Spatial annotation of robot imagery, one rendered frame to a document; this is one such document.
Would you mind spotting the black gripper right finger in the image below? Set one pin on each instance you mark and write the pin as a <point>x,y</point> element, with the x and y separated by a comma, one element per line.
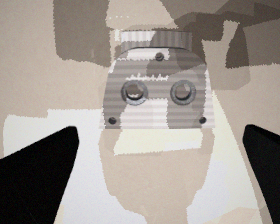
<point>263,150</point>

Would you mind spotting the grey metal plate with two round holes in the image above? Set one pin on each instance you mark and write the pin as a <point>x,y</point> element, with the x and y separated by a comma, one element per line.
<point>158,108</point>

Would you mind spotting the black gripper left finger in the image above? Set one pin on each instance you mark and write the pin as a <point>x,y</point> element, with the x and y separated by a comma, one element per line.
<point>32,180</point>

